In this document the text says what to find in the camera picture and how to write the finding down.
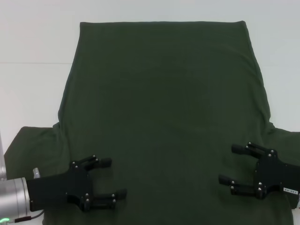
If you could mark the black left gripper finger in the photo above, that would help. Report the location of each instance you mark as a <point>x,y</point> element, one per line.
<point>104,162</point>
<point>103,201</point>

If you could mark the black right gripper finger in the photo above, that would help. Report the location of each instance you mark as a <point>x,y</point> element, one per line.
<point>239,148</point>
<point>243,188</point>

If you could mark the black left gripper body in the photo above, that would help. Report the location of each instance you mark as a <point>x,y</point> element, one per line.
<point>56,189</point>

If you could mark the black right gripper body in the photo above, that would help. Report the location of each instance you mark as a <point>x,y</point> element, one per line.
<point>274,173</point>

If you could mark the dark green t-shirt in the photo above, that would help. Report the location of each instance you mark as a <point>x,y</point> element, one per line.
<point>164,105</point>

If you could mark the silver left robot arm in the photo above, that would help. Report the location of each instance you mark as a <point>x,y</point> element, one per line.
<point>14,197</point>

